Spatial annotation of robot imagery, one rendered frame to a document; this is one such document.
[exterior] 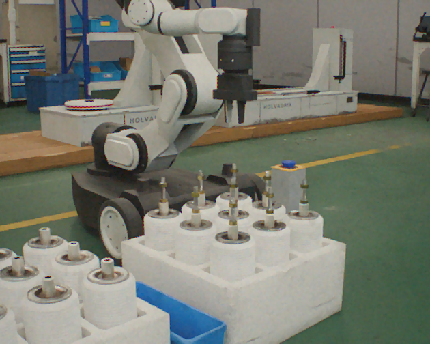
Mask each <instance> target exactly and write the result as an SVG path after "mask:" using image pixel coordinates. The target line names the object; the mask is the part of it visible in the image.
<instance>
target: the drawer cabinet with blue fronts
mask: <svg viewBox="0 0 430 344"><path fill-rule="evenodd" d="M6 52H7V67H8V93H9V102H8V103H7V105H9V106H18V105H26V104H27V97H26V89H25V80H24V75H29V70H43V71H44V72H47V69H46V44H22V45H6ZM0 88H1V89H3V83H2V69H1V55H0ZM0 104H3V105H5V102H3V93H2V92H0Z"/></svg>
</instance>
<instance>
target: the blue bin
mask: <svg viewBox="0 0 430 344"><path fill-rule="evenodd" d="M135 285H136V297H138V298H140V299H142V300H144V301H146V302H147V303H149V304H150V305H152V306H155V307H157V308H159V309H161V310H163V311H164V312H166V313H168V314H169V326H170V344H223V341H224V332H225V331H226V323H225V322H224V321H222V320H220V319H218V318H216V317H214V316H211V315H209V314H207V313H205V312H203V311H201V310H199V309H196V308H195V307H193V306H191V305H189V304H186V303H185V302H182V301H181V300H178V299H176V298H174V297H172V296H170V295H168V294H166V293H164V292H162V291H160V290H158V289H156V288H154V287H152V286H149V285H147V284H145V283H143V282H141V281H135Z"/></svg>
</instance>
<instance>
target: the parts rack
mask: <svg viewBox="0 0 430 344"><path fill-rule="evenodd" d="M194 1H195V3H196V4H197V5H198V7H199V8H200V9H201V8H202V7H201V6H200V5H199V3H198V2H197V0H194ZM71 2H72V3H73V5H74V7H75V8H76V11H77V12H78V15H79V16H80V17H81V20H82V22H83V24H82V27H73V28H66V3H65V0H59V11H60V37H61V73H62V74H67V73H68V71H69V69H70V67H71V65H72V63H73V61H74V59H75V57H76V55H77V53H78V50H79V48H80V47H81V44H82V43H83V68H84V78H80V79H81V80H84V82H82V81H79V87H84V90H85V100H91V91H93V90H103V89H121V88H122V86H123V84H124V82H125V80H120V81H110V82H99V83H91V82H90V70H89V42H90V41H134V33H89V15H88V0H82V15H81V13H80V11H79V9H78V8H77V6H76V4H75V2H74V0H71ZM211 8H216V0H211ZM184 10H190V6H189V0H186V3H185V5H184ZM71 29H83V30H82V32H83V33H79V34H68V35H66V30H71ZM68 36H74V37H68ZM66 42H80V43H79V45H78V47H77V50H76V52H75V54H74V56H73V58H72V60H71V62H70V65H69V66H68V69H67V53H66Z"/></svg>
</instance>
